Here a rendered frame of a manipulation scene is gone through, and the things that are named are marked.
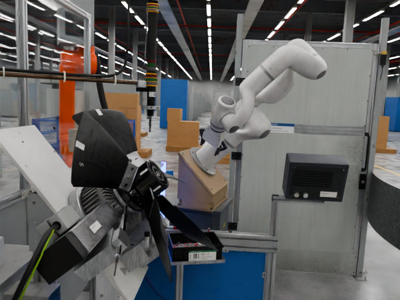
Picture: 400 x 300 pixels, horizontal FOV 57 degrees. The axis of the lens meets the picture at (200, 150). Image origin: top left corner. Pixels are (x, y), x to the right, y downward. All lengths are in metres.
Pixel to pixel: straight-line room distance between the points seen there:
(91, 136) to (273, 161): 2.29
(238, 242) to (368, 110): 1.92
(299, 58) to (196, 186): 0.78
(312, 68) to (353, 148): 1.72
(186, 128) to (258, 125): 8.80
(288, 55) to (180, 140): 9.12
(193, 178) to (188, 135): 8.75
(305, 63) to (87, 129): 1.00
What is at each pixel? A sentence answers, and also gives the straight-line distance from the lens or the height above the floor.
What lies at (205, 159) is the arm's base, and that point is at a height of 1.18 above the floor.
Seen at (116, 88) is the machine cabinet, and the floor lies 1.75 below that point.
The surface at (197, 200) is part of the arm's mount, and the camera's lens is 1.86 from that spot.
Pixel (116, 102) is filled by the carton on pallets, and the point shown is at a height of 1.36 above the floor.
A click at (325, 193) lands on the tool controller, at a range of 1.76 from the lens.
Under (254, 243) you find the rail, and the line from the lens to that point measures 1.80.
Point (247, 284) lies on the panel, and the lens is 1.90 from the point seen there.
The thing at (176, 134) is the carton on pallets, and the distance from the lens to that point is 10.60.
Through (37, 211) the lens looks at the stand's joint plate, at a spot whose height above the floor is 1.09.
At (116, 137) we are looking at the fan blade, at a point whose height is 1.33.
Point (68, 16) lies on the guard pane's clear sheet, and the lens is 2.53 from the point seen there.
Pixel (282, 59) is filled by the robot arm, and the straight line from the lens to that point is 1.61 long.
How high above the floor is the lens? 1.48
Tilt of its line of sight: 8 degrees down
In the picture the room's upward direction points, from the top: 2 degrees clockwise
